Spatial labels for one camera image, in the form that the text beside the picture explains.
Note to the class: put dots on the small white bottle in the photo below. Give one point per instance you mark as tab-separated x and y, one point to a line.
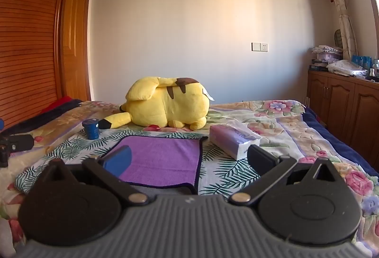
372	73

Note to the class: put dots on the purple towel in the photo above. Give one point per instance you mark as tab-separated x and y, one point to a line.
168	157

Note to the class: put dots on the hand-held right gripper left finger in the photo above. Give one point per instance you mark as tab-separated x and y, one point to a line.
118	160

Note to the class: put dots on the patterned beige curtain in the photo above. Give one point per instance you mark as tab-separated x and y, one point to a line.
340	3

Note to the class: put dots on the purple white tissue pack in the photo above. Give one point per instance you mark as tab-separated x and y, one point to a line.
234	142

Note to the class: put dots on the red cloth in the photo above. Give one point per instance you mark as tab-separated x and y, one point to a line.
57	104

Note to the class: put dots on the blue boxes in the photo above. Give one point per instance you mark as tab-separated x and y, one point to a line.
361	61

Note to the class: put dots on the wooden louvred wardrobe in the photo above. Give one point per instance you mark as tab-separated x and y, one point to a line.
28	38

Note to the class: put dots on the blue round can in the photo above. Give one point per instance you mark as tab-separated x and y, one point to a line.
90	129

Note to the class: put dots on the yellow plush toy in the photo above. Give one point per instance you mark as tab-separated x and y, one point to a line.
165	104

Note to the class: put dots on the wooden door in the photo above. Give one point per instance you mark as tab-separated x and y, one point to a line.
75	38

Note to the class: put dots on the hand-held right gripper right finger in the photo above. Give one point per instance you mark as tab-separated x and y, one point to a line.
260	158

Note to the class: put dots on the navy blue blanket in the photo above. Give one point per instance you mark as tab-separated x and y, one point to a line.
334	145

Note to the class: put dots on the stack of dark books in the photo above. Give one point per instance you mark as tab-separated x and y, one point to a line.
319	66

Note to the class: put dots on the brown wooden cabinet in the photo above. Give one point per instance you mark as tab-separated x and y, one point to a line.
346	106

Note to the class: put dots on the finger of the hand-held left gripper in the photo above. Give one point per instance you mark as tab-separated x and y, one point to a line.
21	143

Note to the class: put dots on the pink folded cloth stack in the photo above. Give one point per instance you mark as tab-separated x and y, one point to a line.
327	53

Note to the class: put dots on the white wall socket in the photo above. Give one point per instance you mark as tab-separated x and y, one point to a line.
259	47

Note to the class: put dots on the dark cloth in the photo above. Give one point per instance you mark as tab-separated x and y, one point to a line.
35	121

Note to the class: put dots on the white leaf-print cloth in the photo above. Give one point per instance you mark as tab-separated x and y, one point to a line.
228	170

